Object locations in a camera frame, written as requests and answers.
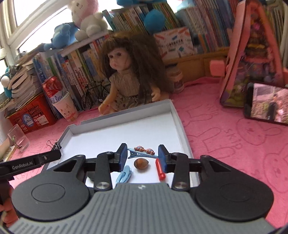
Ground red toy crayon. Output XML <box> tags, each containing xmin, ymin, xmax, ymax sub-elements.
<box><xmin>155</xmin><ymin>158</ymin><xmax>166</xmax><ymax>181</ymax></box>

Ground light blue hair clip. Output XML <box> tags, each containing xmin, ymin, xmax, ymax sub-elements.
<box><xmin>116</xmin><ymin>165</ymin><xmax>132</xmax><ymax>184</ymax></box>

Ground blue decorated hair clip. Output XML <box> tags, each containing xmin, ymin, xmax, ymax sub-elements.
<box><xmin>128</xmin><ymin>146</ymin><xmax>158</xmax><ymax>158</ymax></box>

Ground brown nut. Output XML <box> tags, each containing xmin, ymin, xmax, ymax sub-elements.
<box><xmin>134</xmin><ymin>158</ymin><xmax>149</xmax><ymax>170</ymax></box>

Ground person left hand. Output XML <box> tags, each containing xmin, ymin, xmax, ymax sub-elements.
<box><xmin>1</xmin><ymin>181</ymin><xmax>19</xmax><ymax>228</ymax></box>

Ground black binder clip on tray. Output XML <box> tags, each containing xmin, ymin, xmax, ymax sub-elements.
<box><xmin>46</xmin><ymin>140</ymin><xmax>62</xmax><ymax>151</ymax></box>

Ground clear acrylic block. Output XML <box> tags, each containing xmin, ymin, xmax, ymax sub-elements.
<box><xmin>8</xmin><ymin>124</ymin><xmax>30</xmax><ymax>152</ymax></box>

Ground pink bunny table cloth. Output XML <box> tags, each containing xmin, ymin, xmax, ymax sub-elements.
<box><xmin>9</xmin><ymin>76</ymin><xmax>288</xmax><ymax>229</ymax></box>

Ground white cardboard box tray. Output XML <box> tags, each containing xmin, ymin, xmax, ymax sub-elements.
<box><xmin>44</xmin><ymin>99</ymin><xmax>193</xmax><ymax>170</ymax></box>

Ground red plastic basket left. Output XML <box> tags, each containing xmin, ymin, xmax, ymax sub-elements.
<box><xmin>5</xmin><ymin>93</ymin><xmax>57</xmax><ymax>134</ymax></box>

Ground white cat paper cup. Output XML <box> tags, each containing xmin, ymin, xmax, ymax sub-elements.
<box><xmin>53</xmin><ymin>93</ymin><xmax>79</xmax><ymax>122</ymax></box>

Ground miniature black bicycle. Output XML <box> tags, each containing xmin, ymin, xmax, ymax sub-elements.
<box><xmin>81</xmin><ymin>80</ymin><xmax>110</xmax><ymax>110</ymax></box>

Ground red beer can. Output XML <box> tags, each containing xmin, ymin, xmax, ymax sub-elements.
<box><xmin>42</xmin><ymin>76</ymin><xmax>67</xmax><ymax>104</ymax></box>

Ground stack of books left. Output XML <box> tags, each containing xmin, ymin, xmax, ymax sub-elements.
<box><xmin>4</xmin><ymin>55</ymin><xmax>42</xmax><ymax>111</ymax></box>

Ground small glass jar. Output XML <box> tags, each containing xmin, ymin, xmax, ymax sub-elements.
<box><xmin>166</xmin><ymin>64</ymin><xmax>185</xmax><ymax>94</ymax></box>

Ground blue white plush penguin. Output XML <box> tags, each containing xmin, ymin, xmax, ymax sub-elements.
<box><xmin>1</xmin><ymin>65</ymin><xmax>17</xmax><ymax>98</ymax></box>

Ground row of books centre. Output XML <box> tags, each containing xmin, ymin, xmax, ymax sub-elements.
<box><xmin>32</xmin><ymin>31</ymin><xmax>110</xmax><ymax>111</ymax></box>

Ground row of books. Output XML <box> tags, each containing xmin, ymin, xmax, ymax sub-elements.
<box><xmin>102</xmin><ymin>1</ymin><xmax>238</xmax><ymax>53</ymax></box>
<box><xmin>32</xmin><ymin>31</ymin><xmax>110</xmax><ymax>111</ymax></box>

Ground brown haired doll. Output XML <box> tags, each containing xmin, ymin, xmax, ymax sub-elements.
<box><xmin>98</xmin><ymin>32</ymin><xmax>173</xmax><ymax>115</ymax></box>

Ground smartphone playing video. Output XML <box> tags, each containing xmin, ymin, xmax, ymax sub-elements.
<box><xmin>244</xmin><ymin>82</ymin><xmax>287</xmax><ymax>125</ymax></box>

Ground colourful white box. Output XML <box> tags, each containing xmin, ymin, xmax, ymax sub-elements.
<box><xmin>153</xmin><ymin>27</ymin><xmax>197</xmax><ymax>61</ymax></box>

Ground blue plush toy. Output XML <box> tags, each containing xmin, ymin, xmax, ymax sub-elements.
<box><xmin>43</xmin><ymin>22</ymin><xmax>79</xmax><ymax>51</ymax></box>

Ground pink triangular dollhouse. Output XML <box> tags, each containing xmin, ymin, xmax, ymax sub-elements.
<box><xmin>220</xmin><ymin>1</ymin><xmax>285</xmax><ymax>108</ymax></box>

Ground blue plush ball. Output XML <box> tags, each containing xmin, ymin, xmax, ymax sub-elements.
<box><xmin>144</xmin><ymin>9</ymin><xmax>165</xmax><ymax>34</ymax></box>

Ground row of books right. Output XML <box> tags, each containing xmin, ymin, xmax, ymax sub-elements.
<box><xmin>102</xmin><ymin>1</ymin><xmax>238</xmax><ymax>53</ymax></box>

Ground white plush toy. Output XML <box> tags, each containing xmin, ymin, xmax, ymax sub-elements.
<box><xmin>68</xmin><ymin>0</ymin><xmax>107</xmax><ymax>41</ymax></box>

